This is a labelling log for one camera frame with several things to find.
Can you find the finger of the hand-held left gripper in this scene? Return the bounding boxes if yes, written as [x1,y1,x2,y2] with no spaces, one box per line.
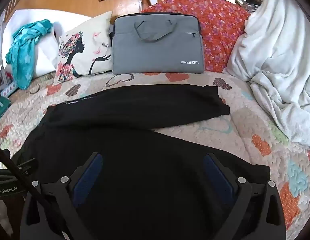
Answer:
[17,158,38,176]

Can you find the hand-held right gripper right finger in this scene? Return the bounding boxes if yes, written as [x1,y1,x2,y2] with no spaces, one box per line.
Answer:
[204,152,287,240]

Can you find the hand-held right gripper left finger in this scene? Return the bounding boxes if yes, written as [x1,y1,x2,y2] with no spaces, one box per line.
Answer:
[20,152,104,240]

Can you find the black pants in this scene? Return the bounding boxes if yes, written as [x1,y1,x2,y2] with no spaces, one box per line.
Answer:
[12,84,271,240]

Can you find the heart-patterned quilted bedspread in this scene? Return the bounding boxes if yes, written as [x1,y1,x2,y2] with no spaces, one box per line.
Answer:
[0,71,310,240]

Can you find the green box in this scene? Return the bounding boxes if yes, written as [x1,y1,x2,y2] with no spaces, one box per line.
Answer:
[0,96,11,125]

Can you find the white box with round dots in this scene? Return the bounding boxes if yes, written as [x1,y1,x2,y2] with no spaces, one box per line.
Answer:
[0,82,20,98]

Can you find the teal star-print cloth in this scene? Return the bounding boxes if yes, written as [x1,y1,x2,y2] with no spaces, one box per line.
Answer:
[7,19,54,90]

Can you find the white pillow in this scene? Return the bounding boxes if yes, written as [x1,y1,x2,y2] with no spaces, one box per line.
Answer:
[2,9,94,78]

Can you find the white blanket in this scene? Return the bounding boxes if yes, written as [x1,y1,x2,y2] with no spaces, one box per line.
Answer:
[222,0,310,148]

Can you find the printed white cushion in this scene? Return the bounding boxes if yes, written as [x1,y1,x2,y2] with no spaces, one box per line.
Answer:
[54,11,114,84]

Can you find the grey laptop bag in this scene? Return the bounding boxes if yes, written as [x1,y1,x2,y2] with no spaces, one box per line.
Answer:
[112,12,205,75]

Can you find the red floral pillow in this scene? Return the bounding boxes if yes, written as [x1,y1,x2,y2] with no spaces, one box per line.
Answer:
[140,0,250,73]

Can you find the wooden staircase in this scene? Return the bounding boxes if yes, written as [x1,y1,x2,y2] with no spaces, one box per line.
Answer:
[5,0,151,25]

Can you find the black cable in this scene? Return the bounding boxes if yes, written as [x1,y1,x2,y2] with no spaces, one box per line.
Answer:
[0,144,94,240]

